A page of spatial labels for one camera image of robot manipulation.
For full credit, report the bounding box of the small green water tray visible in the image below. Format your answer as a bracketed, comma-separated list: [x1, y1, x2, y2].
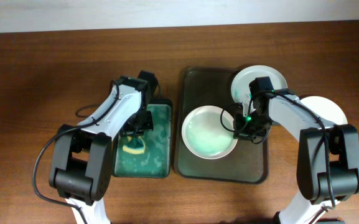
[112, 99, 173, 179]

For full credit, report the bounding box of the green yellow sponge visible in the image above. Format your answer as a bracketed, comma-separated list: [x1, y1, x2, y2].
[123, 136, 146, 155]

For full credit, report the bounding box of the white plate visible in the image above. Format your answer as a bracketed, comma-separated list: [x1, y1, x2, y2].
[230, 65, 287, 103]
[301, 96, 348, 124]
[181, 105, 238, 160]

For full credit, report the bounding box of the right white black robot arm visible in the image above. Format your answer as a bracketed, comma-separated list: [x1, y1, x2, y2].
[231, 77, 359, 224]

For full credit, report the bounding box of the large dark serving tray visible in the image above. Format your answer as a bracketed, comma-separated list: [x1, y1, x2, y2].
[174, 67, 269, 184]

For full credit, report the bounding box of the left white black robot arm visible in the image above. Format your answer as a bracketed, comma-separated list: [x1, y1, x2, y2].
[49, 71, 158, 223]

